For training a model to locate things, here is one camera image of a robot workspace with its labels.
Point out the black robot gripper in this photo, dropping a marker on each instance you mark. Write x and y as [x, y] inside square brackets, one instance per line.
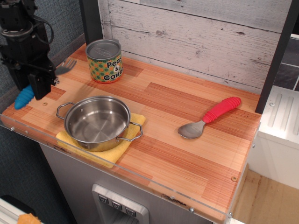
[26, 56]

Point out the blue handled metal fork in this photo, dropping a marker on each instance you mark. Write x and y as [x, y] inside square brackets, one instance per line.
[27, 94]

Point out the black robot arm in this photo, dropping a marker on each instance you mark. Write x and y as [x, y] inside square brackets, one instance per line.
[20, 11]

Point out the clear acrylic edge guard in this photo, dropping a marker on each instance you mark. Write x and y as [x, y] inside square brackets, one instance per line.
[201, 174]

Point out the stainless steel pot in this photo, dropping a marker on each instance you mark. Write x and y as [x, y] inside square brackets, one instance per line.
[96, 123]

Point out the peas and carrots can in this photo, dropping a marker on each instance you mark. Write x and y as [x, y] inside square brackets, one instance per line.
[104, 60]

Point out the grey toy fridge cabinet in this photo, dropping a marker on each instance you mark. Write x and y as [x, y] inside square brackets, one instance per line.
[76, 179]

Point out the yellow cloth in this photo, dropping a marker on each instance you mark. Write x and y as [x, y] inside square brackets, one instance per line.
[105, 158]

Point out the orange object bottom left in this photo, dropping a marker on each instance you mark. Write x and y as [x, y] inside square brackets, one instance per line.
[28, 219]

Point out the silver dispenser panel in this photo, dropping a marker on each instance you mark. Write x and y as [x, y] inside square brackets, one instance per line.
[119, 206]

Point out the white toy sink unit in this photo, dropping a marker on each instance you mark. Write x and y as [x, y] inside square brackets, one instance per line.
[275, 150]

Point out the black left vertical post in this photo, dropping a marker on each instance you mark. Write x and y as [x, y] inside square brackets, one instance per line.
[90, 15]

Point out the black vertical post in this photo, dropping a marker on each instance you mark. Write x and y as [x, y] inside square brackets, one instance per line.
[278, 56]
[90, 15]

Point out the red handled metal spoon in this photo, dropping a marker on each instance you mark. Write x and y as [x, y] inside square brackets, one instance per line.
[194, 130]

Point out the black right vertical post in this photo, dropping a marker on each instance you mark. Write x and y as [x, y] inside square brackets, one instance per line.
[278, 56]

